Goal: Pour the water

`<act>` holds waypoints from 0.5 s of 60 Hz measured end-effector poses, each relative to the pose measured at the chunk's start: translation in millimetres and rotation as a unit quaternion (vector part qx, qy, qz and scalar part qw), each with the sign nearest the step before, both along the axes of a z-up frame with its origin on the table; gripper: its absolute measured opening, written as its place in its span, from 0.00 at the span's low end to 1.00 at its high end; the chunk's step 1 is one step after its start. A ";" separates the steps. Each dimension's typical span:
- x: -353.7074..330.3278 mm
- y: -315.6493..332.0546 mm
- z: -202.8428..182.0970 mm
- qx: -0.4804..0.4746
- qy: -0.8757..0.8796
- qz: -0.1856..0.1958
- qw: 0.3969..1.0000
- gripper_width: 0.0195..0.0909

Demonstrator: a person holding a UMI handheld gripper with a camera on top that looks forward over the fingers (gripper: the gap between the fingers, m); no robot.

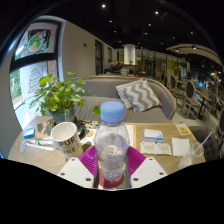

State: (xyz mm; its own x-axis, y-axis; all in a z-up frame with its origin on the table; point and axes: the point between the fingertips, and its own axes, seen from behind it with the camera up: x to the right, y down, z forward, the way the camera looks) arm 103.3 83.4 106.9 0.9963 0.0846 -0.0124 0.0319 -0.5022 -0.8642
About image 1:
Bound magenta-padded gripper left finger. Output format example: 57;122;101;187
57;145;100;190

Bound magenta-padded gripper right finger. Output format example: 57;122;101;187
124;145;169;190

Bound clear blue-capped water bottle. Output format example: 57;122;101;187
93;100;131;183

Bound white printed paper slips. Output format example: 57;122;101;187
139;140;173;157

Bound white printed mug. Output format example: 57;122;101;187
50;121;88;162

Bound small white blue box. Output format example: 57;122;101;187
143;128;165;144

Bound white orange carton box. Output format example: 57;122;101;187
124;123;137;149

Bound white paper napkin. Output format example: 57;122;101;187
171;137;192;158

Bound white printed booklet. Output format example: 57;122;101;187
84;122;101;139

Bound brown card with leaf shapes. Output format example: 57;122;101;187
34;119;56;140

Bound yellow table sticker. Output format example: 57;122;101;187
174;123;193;136

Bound silver blister pack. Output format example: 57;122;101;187
19;139;28;153

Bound dark tufted armchair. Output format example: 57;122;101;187
188;124;224;163

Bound grey zigzag cushion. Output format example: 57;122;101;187
114;78;163;113

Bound green potted plant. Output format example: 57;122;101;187
21;70;101;124

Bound grey curved sofa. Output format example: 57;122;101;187
74;74;178;124

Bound group of dining chairs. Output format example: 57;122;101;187
164;71;224;134

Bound person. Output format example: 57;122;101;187
105;60;124;76

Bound group of ceiling lights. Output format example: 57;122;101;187
99;3;218;51

